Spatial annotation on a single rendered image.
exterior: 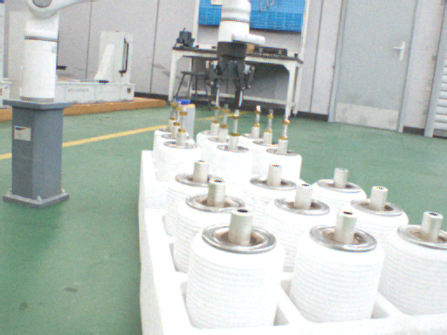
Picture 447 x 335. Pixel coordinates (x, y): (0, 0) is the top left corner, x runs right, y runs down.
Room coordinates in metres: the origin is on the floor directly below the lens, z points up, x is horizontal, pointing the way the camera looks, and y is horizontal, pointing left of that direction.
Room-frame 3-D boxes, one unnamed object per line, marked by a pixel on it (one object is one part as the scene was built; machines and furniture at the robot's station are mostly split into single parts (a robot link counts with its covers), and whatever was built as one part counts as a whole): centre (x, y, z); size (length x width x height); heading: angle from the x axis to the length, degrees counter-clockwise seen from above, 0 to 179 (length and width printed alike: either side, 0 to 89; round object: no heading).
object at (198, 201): (0.52, 0.01, 0.25); 0.08 x 0.08 x 0.01
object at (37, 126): (1.20, 0.56, 0.15); 0.15 x 0.15 x 0.30; 73
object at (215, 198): (0.52, 0.01, 0.26); 0.02 x 0.02 x 0.03
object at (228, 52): (1.08, 0.01, 0.46); 0.08 x 0.08 x 0.09
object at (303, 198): (0.55, -0.11, 0.26); 0.02 x 0.02 x 0.03
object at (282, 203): (0.55, -0.11, 0.25); 0.08 x 0.08 x 0.01
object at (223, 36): (1.07, 0.00, 0.53); 0.11 x 0.09 x 0.06; 36
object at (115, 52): (4.02, 1.52, 0.45); 1.51 x 0.57 x 0.74; 163
